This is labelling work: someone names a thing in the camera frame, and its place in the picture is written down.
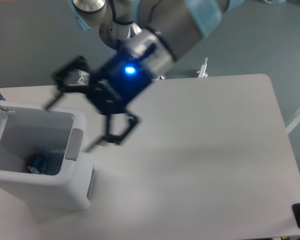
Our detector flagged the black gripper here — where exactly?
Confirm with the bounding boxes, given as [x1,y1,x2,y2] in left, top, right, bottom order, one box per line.
[44,46,153,153]

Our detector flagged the clear plastic water bottle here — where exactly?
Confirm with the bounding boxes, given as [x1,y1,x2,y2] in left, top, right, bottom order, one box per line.
[42,149,65,176]

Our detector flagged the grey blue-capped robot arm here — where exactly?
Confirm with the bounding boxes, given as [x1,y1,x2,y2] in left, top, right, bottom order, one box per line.
[44,0,242,152]

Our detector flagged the white open trash can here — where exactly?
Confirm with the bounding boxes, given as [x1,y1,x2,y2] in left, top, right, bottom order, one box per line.
[0,100,96,210]

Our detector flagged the blue yellow snack packet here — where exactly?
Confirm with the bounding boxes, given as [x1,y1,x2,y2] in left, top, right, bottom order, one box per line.
[25,154,48,175]

